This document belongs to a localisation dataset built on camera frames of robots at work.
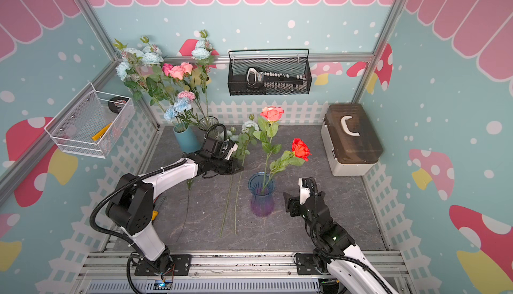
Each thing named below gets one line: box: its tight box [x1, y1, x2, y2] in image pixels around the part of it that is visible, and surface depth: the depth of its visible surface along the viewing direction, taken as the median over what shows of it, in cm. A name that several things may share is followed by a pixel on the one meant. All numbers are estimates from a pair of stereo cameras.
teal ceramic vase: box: [173, 124, 206, 154], surface depth 94 cm
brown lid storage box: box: [320, 102, 384, 177], surface depth 96 cm
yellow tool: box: [91, 122, 113, 141], surface depth 73 cm
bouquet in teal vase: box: [112, 36, 202, 154], surface depth 83 cm
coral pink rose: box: [252, 106, 284, 194], surface depth 71 cm
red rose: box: [262, 138, 312, 191], surface depth 68 cm
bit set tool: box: [245, 66, 308, 92], surface depth 91 cm
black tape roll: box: [108, 96, 130, 114], surface depth 82 cm
